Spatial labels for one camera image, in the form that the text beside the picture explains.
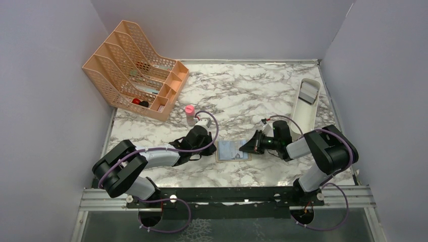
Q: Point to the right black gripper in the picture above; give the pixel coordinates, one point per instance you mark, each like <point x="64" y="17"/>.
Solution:
<point x="254" y="144"/>

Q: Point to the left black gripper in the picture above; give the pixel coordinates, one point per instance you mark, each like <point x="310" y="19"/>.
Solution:
<point x="209" y="150"/>

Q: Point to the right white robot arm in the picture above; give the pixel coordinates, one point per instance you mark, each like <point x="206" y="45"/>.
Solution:
<point x="332" y="152"/>

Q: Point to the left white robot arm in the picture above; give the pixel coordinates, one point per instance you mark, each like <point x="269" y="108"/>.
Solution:
<point x="118" y="172"/>

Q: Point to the grey card stack in tray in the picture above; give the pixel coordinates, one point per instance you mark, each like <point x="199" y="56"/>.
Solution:
<point x="308" y="93"/>

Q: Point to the pink capped small bottle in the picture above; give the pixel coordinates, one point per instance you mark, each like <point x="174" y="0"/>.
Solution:
<point x="190" y="115"/>

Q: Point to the black round object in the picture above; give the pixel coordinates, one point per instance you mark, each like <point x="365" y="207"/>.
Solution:
<point x="144" y="103"/>

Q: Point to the red round object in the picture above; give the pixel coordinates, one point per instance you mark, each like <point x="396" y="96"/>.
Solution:
<point x="136" y="101"/>

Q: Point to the peach mesh file organizer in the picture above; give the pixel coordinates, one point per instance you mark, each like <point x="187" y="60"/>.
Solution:
<point x="126" y="66"/>

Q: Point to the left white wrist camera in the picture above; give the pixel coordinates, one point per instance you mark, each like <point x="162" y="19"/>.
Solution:
<point x="204" y="123"/>

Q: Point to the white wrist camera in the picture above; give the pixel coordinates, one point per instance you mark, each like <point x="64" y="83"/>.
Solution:
<point x="268" y="130"/>
<point x="204" y="123"/>

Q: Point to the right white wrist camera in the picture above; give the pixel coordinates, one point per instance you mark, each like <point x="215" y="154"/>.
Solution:
<point x="268" y="130"/>

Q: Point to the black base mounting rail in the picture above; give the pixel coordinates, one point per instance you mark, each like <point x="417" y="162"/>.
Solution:
<point x="226" y="203"/>

